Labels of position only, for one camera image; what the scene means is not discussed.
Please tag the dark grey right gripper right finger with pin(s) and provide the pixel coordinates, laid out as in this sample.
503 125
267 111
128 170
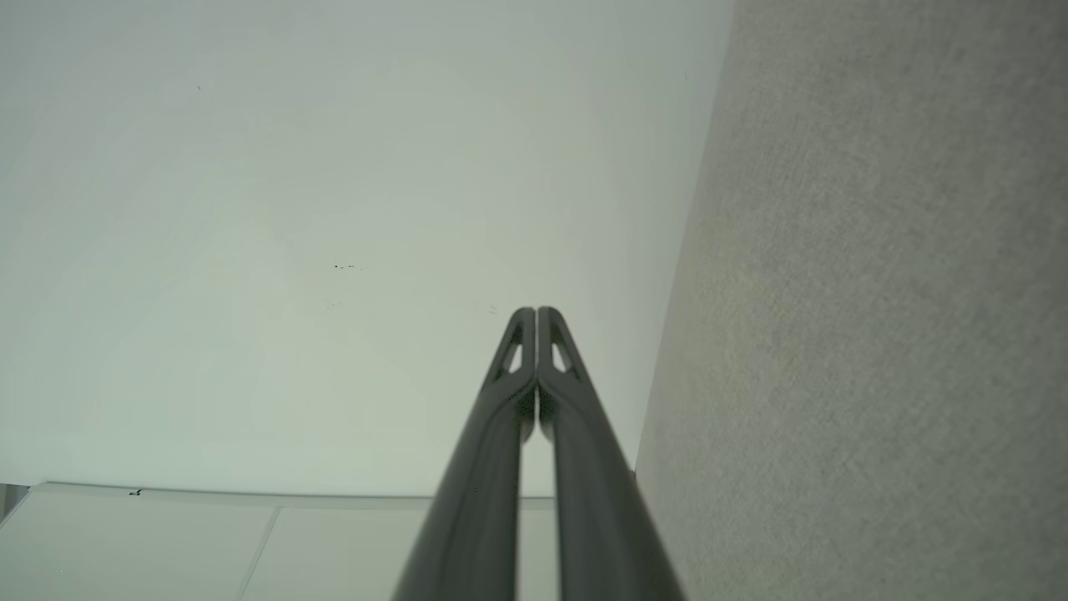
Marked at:
596 517

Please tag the grey fabric sofa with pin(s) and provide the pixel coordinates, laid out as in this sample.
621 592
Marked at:
876 334

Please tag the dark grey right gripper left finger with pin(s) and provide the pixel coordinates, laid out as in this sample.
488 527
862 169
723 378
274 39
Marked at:
480 501

